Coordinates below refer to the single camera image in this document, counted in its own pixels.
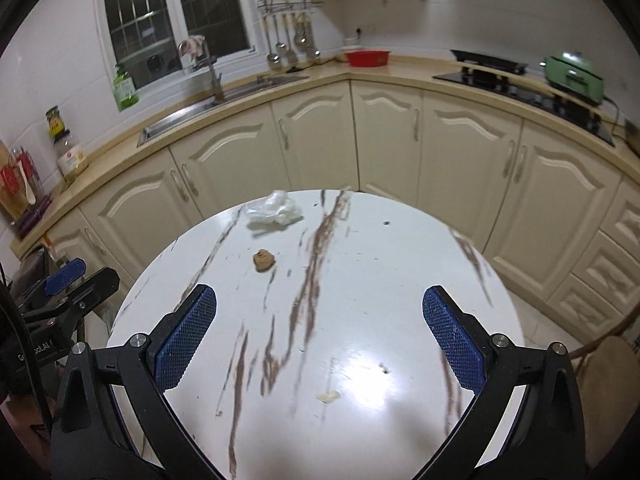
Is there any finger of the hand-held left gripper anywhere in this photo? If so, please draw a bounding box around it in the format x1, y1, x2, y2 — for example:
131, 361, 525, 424
25, 266, 121, 346
42, 257, 87, 297

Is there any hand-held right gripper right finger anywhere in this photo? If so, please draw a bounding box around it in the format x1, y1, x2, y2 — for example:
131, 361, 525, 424
415, 285, 586, 480

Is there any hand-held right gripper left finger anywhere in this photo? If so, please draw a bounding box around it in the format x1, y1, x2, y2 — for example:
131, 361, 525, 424
50, 284, 221, 480

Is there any brown food lump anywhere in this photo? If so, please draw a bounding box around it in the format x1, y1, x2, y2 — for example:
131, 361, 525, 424
251, 249, 277, 273

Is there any white plastic bag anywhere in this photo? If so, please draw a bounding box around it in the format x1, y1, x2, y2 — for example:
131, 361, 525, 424
244, 190, 304, 233

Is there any purple rack base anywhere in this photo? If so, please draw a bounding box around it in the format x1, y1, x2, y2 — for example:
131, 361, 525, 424
15, 192, 53, 238

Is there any white plastic spoon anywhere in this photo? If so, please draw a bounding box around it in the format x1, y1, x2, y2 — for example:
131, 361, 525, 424
15, 157, 38, 206

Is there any utensil holder with tools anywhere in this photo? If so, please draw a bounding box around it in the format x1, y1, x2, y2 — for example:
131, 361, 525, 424
0, 140, 31, 221

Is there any large clear food jar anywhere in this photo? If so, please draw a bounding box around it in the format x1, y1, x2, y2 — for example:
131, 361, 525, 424
54, 130, 91, 178

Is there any small jar with yellow label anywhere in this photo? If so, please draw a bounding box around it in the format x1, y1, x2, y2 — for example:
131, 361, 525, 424
45, 105, 68, 138

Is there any beige upholstered wooden chair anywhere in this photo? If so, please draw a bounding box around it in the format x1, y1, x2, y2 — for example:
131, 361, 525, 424
570, 310, 640, 466

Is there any stainless steel sink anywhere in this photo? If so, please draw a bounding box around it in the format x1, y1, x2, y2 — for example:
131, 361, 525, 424
137, 72, 311, 147

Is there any green detergent bottle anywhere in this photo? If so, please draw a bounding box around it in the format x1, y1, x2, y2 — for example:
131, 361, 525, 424
112, 62, 139, 113

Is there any cream kitchen base cabinet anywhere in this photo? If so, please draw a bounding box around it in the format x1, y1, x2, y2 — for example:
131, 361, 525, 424
10, 77, 640, 346

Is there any metal kitchen faucet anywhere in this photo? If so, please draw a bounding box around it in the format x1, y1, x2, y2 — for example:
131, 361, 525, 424
177, 40, 226, 103

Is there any pink cloth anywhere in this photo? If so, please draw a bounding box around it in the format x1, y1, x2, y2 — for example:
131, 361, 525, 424
180, 35, 207, 58

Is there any black gas stove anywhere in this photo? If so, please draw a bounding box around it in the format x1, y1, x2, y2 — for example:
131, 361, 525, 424
431, 49, 616, 148

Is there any green electric cooking pot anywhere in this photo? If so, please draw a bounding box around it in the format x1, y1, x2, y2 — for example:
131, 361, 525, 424
539, 50, 607, 107

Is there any red plastic basin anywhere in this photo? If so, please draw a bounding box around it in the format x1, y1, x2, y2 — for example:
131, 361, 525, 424
344, 49, 392, 68

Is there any row of hanging metal utensils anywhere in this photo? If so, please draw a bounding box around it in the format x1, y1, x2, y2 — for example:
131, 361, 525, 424
262, 10, 323, 71

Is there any kitchen window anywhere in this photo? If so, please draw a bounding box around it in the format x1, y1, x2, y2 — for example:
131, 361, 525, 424
100, 0, 258, 91

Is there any black power cable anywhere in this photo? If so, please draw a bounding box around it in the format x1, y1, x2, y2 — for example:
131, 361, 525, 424
602, 95, 623, 141

